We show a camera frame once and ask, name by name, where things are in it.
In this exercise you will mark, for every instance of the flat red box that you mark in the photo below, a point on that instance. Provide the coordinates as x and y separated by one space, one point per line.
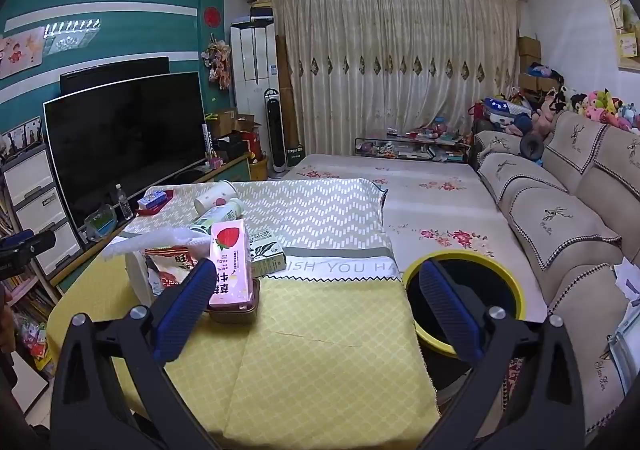
169 197

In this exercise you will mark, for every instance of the pile of plush toys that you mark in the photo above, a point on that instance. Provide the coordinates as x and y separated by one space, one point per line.
600 105

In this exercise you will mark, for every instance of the green and white bottle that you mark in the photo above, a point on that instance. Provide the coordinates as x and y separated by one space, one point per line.
217 217

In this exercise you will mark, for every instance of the yellow and grey tablecloth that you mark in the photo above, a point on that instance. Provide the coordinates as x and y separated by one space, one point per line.
325 330

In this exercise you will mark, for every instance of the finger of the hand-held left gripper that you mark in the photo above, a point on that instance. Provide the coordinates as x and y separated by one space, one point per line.
37 241

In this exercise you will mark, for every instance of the small pink box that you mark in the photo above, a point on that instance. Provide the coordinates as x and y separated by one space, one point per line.
216 163

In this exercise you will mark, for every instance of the patterned red rug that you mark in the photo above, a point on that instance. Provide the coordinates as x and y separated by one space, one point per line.
516 372

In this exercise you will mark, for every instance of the cream patterned curtain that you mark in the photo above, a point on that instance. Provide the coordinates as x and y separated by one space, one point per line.
400 70

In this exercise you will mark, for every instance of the row of books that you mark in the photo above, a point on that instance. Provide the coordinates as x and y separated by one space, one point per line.
25 320

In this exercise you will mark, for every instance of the black bin with yellow rim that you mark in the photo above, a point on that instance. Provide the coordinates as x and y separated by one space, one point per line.
505 290

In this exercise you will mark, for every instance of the white paper cup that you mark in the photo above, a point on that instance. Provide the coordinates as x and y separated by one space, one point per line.
212 200

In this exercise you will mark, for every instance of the open cardboard boxes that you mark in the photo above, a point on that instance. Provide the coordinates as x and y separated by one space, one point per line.
230 120

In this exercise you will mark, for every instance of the pink strawberry milk carton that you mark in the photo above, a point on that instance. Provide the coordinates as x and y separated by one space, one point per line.
230 270

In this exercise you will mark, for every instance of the brown plastic tray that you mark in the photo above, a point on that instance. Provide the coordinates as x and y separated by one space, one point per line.
235 316

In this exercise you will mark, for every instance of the white plastic drawer cabinet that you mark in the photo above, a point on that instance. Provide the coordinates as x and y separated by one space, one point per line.
35 200

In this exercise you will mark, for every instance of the blue and white box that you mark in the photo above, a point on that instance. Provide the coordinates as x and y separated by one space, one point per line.
150 201

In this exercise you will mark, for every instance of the glass coffee table with clutter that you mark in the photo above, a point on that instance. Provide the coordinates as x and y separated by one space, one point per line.
410 145

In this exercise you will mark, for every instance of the tall white box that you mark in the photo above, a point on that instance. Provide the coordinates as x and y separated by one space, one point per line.
207 142

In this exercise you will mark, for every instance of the white cylindrical container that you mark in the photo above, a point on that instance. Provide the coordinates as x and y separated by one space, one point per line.
137 280

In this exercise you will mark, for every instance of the floral bed mat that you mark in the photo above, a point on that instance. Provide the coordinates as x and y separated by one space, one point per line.
440 210

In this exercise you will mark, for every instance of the beige sofa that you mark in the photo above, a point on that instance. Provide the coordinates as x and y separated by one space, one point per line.
575 230

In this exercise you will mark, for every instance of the black and white tower fan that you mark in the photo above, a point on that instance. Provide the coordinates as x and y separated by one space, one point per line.
273 130

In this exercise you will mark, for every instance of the clear water bottle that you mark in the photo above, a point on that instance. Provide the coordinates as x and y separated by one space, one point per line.
125 202

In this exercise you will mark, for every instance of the wall photos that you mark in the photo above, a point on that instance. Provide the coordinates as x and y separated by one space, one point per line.
22 135

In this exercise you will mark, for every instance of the hanging flower garland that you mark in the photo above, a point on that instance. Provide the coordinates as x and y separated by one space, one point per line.
218 62

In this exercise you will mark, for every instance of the red snack bag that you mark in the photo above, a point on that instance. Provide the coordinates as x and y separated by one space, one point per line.
167 270

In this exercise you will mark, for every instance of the large curved television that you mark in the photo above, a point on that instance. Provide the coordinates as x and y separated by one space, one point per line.
125 145

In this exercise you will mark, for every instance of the round red wall ornament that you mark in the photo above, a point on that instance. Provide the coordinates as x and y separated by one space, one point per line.
213 15

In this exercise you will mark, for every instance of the dark round cushion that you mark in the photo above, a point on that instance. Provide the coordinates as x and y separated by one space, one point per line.
531 147

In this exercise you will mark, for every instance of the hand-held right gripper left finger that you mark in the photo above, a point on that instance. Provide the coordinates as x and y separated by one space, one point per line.
185 310

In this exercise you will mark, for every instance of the stack of cardboard boxes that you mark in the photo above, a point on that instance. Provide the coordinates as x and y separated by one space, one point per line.
530 60

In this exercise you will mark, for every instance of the crystal wall decoration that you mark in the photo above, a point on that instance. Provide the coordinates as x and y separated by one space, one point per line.
70 35

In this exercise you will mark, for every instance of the white box with black floral print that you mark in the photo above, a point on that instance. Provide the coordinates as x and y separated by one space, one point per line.
265 255

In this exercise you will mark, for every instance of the pink wall poster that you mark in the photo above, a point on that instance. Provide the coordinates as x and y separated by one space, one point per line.
20 52

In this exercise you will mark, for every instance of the blue star print bag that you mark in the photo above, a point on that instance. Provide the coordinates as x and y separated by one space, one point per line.
497 107

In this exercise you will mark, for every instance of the white plastic bag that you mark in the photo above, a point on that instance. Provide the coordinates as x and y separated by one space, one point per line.
627 280

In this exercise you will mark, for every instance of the framed wall picture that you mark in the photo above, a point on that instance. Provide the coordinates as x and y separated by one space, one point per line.
622 20

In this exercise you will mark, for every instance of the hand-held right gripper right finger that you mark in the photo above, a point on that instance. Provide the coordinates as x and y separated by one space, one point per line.
445 310

